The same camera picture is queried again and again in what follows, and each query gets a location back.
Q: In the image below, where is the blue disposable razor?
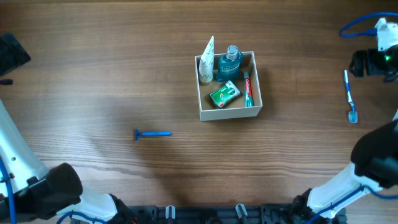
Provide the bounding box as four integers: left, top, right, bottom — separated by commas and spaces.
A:
134, 129, 172, 142

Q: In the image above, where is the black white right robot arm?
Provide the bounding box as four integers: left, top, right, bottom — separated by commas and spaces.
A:
287, 45, 397, 223

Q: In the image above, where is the white cardboard box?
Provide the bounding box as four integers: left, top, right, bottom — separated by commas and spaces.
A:
195, 52, 263, 121

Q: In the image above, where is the white leaf-print tube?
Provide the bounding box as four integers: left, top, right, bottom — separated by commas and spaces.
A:
198, 36, 214, 85

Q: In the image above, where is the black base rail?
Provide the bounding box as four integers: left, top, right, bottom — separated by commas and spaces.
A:
124, 203, 346, 224

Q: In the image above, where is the blue white toothbrush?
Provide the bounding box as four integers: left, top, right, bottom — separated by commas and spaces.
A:
343, 70, 358, 123

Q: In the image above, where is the green white toothpaste tube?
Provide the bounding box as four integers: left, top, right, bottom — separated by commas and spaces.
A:
244, 72, 254, 108

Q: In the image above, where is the blue mouthwash bottle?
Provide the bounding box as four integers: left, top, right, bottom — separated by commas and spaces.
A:
216, 45, 243, 82

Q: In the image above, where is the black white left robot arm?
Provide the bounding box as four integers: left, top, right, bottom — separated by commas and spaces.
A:
1, 106, 136, 224

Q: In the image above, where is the green soap packet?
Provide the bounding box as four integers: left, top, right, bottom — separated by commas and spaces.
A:
210, 81, 241, 109

